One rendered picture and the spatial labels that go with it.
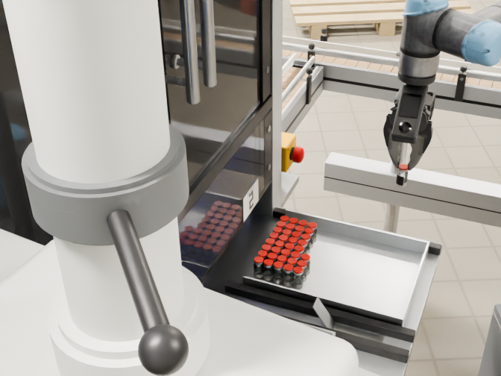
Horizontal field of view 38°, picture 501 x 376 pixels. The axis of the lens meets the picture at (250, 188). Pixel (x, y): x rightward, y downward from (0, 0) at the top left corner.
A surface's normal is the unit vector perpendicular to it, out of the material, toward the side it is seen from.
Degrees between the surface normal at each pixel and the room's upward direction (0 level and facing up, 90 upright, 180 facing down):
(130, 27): 90
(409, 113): 32
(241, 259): 0
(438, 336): 0
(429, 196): 90
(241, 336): 0
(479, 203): 90
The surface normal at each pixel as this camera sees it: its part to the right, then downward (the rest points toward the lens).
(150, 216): 0.62, 0.44
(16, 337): -0.02, -0.82
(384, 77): -0.38, 0.53
